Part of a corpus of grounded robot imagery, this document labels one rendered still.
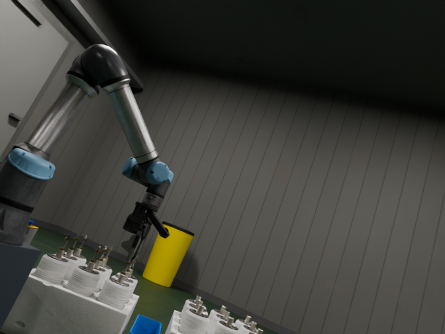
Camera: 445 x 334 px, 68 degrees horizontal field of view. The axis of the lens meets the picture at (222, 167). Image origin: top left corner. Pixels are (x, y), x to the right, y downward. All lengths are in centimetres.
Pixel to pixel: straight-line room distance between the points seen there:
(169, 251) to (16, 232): 275
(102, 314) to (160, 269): 244
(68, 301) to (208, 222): 300
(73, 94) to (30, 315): 72
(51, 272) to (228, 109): 370
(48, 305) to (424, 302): 342
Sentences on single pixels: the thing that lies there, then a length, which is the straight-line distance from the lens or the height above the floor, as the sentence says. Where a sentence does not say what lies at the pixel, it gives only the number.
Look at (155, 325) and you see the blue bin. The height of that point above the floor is 10.
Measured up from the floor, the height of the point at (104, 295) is 20.
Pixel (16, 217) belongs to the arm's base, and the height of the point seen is 36.
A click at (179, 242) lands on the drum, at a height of 47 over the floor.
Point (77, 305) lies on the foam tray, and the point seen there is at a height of 15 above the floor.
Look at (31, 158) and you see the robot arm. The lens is 100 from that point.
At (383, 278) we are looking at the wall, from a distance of 392.
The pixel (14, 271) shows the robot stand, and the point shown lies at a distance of 103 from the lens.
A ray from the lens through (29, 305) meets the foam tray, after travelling 132.
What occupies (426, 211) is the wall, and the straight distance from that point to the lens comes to 413.
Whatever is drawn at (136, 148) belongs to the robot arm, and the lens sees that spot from 111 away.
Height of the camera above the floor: 45
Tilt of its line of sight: 15 degrees up
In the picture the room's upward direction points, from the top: 22 degrees clockwise
